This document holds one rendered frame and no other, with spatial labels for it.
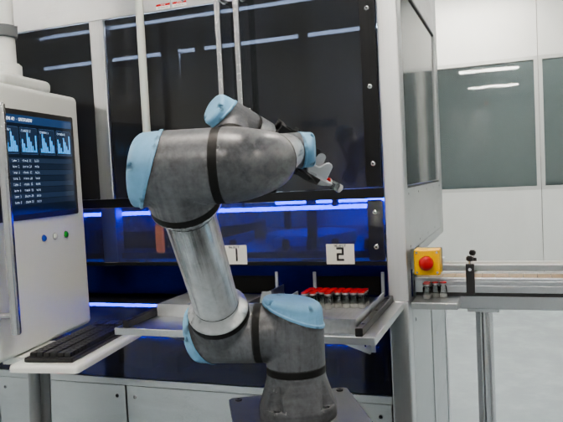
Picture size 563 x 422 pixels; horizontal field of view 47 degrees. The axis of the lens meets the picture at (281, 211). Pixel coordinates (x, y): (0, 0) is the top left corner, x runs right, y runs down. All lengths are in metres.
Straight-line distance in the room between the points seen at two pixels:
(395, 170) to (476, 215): 4.62
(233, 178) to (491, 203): 5.60
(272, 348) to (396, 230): 0.74
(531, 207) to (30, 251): 5.17
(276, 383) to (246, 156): 0.50
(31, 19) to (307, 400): 1.69
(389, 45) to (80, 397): 1.56
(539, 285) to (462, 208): 4.52
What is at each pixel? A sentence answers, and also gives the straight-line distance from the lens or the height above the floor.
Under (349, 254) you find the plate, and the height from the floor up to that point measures 1.02.
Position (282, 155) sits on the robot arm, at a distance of 0.97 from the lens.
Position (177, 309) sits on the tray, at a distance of 1.84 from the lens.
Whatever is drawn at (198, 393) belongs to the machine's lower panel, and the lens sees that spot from 2.18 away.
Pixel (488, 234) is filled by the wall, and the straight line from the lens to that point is 6.46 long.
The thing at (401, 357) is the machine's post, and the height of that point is 0.72.
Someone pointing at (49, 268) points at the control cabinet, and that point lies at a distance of 2.05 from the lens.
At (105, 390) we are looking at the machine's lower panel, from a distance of 2.37.
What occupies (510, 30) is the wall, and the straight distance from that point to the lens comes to 6.55.
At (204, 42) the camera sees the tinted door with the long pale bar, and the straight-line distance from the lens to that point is 2.09.
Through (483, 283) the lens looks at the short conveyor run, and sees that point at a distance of 1.96.
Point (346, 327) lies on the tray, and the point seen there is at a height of 0.89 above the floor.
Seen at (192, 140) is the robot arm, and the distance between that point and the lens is 0.95.
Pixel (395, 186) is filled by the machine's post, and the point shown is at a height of 1.21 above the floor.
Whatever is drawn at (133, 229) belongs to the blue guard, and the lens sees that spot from 2.18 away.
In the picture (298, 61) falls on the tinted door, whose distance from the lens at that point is 1.96.
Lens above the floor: 1.25
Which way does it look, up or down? 3 degrees down
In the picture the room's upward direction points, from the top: 3 degrees counter-clockwise
